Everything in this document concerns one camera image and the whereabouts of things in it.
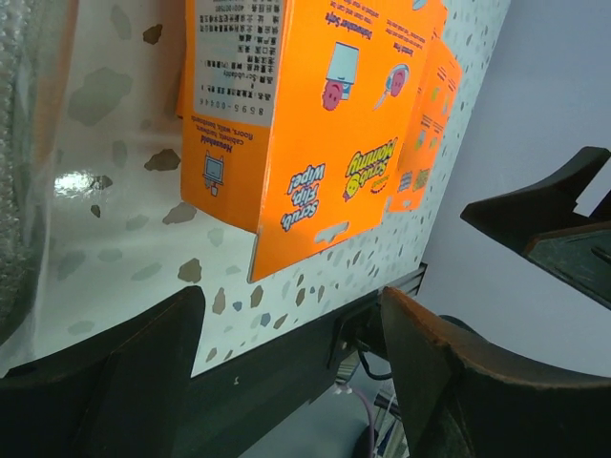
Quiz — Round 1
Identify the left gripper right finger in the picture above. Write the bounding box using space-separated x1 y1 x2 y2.
381 287 610 457

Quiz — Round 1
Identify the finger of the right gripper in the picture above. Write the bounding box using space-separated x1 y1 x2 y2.
460 146 610 248
522 221 610 309

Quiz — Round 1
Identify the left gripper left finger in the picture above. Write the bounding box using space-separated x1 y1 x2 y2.
1 286 205 457

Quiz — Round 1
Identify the orange sponge pack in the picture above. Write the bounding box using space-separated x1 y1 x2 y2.
180 1 446 281

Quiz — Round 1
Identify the silver scrubber pack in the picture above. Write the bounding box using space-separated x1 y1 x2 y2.
0 0 77 344

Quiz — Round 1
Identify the orange sponge pack hidden middle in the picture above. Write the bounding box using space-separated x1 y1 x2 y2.
389 38 462 213

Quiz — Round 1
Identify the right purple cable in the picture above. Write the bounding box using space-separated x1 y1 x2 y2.
333 381 383 458

